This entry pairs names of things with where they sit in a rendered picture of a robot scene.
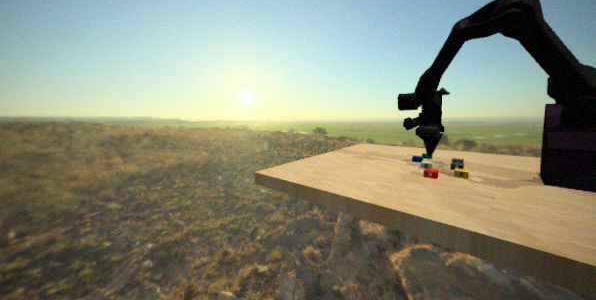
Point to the yellow block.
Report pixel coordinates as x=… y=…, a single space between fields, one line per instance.
x=460 y=173

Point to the red block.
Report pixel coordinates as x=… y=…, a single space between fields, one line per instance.
x=430 y=173

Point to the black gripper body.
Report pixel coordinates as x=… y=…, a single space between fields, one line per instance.
x=432 y=123

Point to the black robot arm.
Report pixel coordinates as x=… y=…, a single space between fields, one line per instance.
x=571 y=83

